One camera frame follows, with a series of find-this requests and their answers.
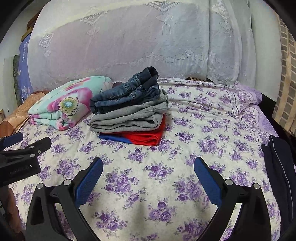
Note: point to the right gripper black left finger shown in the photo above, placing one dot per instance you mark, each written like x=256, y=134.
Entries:
x=43, y=222

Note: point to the purple floral bed sheet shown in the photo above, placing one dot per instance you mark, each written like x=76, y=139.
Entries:
x=152, y=193

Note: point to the beige striped curtain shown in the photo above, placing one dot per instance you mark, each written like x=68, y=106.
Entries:
x=285, y=107

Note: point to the folded red blue garment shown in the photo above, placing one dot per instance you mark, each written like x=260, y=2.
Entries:
x=144, y=138

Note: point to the orange brown quilt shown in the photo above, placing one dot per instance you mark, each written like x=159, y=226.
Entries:
x=20, y=115

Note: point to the blue denim jeans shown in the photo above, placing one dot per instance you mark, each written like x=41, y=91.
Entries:
x=141, y=88

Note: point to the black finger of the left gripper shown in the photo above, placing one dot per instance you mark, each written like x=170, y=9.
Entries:
x=38, y=147
x=6, y=142

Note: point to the folded floral teal blanket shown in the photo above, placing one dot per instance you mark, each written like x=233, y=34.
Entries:
x=63, y=107

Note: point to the folded grey sweatpants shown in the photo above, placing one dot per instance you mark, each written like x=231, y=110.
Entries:
x=134, y=118

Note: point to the white lace headboard cover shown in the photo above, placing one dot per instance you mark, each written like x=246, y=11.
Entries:
x=200, y=39

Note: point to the dark navy garment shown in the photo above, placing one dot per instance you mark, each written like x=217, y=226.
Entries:
x=281, y=173

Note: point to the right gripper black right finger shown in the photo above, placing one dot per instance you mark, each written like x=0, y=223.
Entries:
x=253, y=221

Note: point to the blue patterned board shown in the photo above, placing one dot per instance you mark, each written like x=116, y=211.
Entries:
x=22, y=84

